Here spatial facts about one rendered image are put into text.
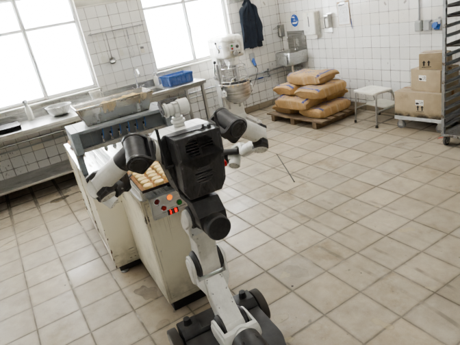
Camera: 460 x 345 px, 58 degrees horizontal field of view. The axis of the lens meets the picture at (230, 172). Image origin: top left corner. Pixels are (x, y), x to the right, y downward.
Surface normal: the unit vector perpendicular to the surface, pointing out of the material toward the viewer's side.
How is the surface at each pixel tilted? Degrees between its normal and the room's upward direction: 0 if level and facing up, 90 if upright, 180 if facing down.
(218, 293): 48
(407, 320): 0
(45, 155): 90
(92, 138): 90
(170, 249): 90
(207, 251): 100
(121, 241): 90
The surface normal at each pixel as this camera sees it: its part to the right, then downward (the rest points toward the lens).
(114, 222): 0.47, 0.26
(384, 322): -0.18, -0.91
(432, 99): -0.79, 0.33
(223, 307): 0.21, -0.42
